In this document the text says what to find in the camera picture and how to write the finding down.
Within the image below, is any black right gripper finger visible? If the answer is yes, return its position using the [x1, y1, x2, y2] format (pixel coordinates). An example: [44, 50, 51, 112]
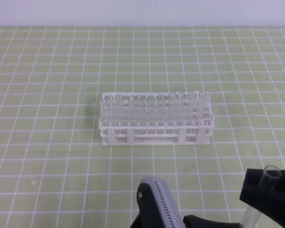
[239, 169, 285, 228]

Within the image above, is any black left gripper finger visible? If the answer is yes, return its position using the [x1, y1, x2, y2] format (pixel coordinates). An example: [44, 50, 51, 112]
[183, 215, 241, 228]

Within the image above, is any clear glass test tube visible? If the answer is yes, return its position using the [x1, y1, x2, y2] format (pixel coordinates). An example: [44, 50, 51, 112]
[239, 165, 281, 228]

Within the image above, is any white plastic test tube rack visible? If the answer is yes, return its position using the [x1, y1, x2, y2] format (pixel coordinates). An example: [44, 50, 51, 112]
[99, 91, 215, 146]

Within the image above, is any clear test tube eleventh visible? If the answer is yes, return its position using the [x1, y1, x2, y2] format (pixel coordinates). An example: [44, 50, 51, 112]
[195, 91, 207, 126]

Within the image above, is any green grid tablecloth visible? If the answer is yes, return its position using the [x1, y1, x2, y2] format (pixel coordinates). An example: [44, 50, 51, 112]
[0, 27, 285, 228]

